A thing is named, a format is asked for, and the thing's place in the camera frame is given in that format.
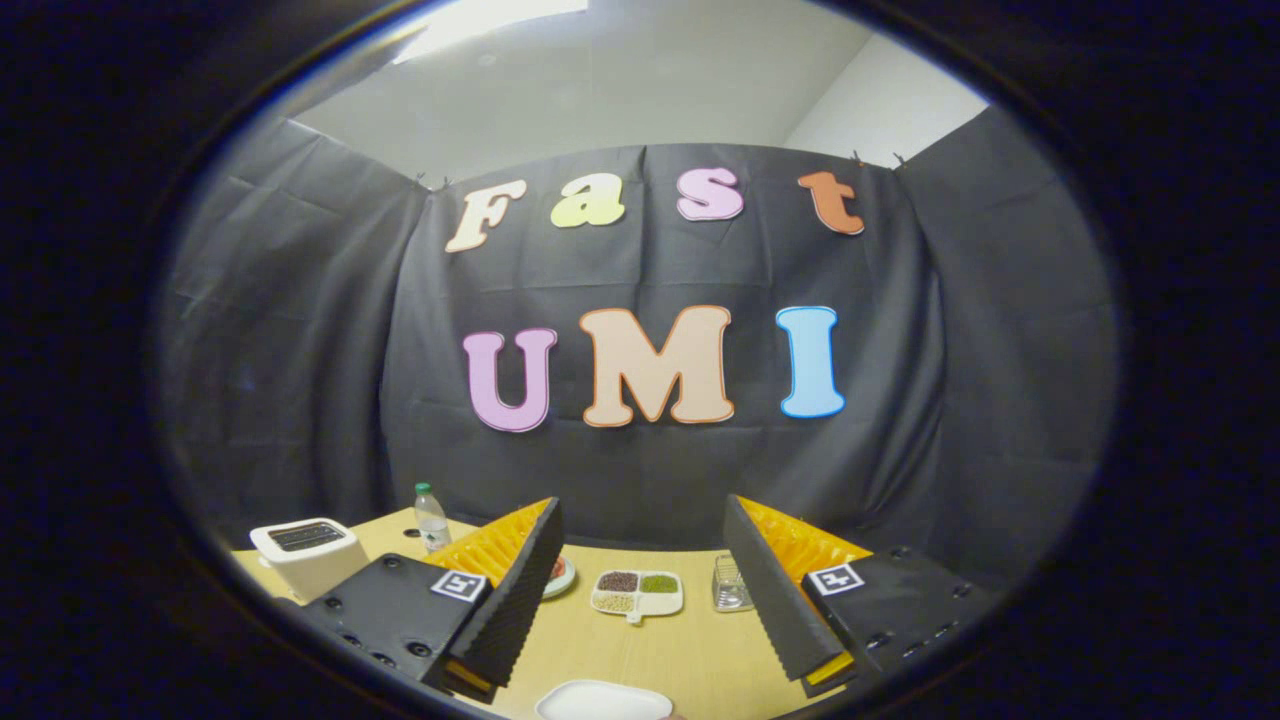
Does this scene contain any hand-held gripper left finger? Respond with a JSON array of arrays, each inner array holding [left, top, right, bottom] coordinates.
[[300, 497, 566, 701]]

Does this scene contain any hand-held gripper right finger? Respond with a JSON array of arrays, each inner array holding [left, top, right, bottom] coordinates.
[[722, 493, 1001, 699]]

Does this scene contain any clear water bottle green cap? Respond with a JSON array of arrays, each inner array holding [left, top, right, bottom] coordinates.
[[413, 482, 454, 555]]

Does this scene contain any white divided dish of beans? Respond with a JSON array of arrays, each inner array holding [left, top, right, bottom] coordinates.
[[589, 569, 686, 627]]

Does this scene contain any white rounded plate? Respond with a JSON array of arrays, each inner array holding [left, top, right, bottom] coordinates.
[[533, 679, 677, 720]]

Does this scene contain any white toaster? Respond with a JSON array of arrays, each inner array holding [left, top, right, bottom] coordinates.
[[248, 517, 370, 604]]

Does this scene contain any black backdrop cloth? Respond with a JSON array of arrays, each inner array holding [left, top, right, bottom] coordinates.
[[150, 105, 1118, 586]]

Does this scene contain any ceiling light panel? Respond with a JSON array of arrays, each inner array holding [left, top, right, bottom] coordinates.
[[393, 0, 593, 65]]

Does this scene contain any small wire mesh basket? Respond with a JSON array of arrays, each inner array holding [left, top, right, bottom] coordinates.
[[710, 552, 757, 614]]

